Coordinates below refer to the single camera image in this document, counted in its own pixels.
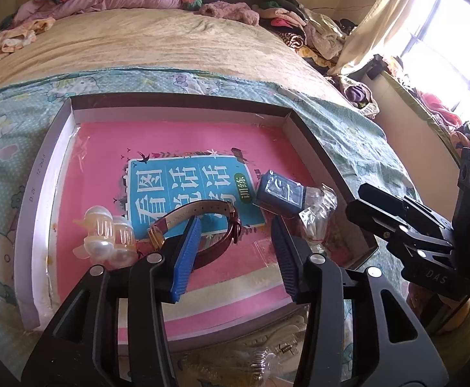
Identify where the blue pill box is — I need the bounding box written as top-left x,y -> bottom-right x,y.
253,170 -> 306,219

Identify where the purple blanket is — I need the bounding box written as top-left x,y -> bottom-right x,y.
12,0 -> 182,26

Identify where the pink crumpled garment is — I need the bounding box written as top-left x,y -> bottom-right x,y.
197,1 -> 260,26

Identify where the peach clothes pile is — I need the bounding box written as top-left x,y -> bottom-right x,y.
0,17 -> 56,60

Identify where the maroon leather wristwatch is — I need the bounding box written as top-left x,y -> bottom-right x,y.
146,199 -> 242,270

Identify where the clear bag with dark jewelry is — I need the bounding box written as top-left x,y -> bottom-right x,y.
299,184 -> 338,243

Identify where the pink children's book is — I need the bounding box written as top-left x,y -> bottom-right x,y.
50,120 -> 333,340

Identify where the beige bed cover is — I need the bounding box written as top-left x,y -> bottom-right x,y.
0,9 -> 347,106

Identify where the pearl hair claw clip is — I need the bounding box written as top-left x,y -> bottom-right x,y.
73,205 -> 138,269

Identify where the pile of mixed clothes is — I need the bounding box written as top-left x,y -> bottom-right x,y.
252,0 -> 357,75

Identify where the window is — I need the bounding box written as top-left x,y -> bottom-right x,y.
401,0 -> 470,121

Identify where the grey cardboard box tray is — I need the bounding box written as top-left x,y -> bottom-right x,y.
15,94 -> 377,351

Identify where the cream curtain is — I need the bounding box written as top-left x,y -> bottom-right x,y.
328,0 -> 415,76

